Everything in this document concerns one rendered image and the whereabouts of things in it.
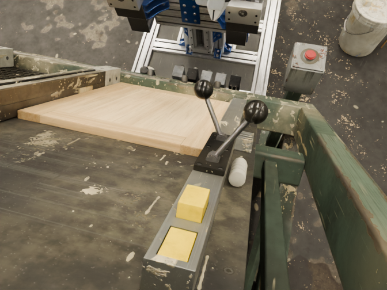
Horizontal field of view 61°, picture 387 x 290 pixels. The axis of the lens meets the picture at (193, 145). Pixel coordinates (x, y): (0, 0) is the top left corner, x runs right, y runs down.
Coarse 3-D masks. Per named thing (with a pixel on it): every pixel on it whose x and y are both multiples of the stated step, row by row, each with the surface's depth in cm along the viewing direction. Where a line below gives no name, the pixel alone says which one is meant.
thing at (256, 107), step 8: (248, 104) 49; (256, 104) 48; (264, 104) 49; (248, 112) 48; (256, 112) 48; (264, 112) 48; (248, 120) 49; (256, 120) 49; (264, 120) 50; (240, 128) 51; (232, 136) 51; (224, 144) 52; (216, 152) 53; (208, 160) 52; (216, 160) 52
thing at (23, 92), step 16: (16, 80) 77; (32, 80) 82; (48, 80) 83; (64, 80) 89; (80, 80) 97; (96, 80) 107; (112, 80) 119; (0, 96) 68; (16, 96) 72; (32, 96) 77; (48, 96) 84; (64, 96) 91; (0, 112) 68; (16, 112) 73
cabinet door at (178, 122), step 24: (72, 96) 93; (96, 96) 97; (120, 96) 103; (144, 96) 109; (168, 96) 115; (192, 96) 120; (48, 120) 72; (72, 120) 72; (96, 120) 74; (120, 120) 78; (144, 120) 81; (168, 120) 85; (192, 120) 88; (144, 144) 69; (168, 144) 68; (192, 144) 68
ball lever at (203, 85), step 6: (198, 84) 61; (204, 84) 61; (210, 84) 61; (198, 90) 61; (204, 90) 61; (210, 90) 61; (198, 96) 62; (204, 96) 61; (210, 96) 62; (210, 102) 63; (210, 108) 63; (210, 114) 63; (216, 120) 63; (216, 126) 64; (222, 132) 65; (216, 138) 64; (222, 138) 63
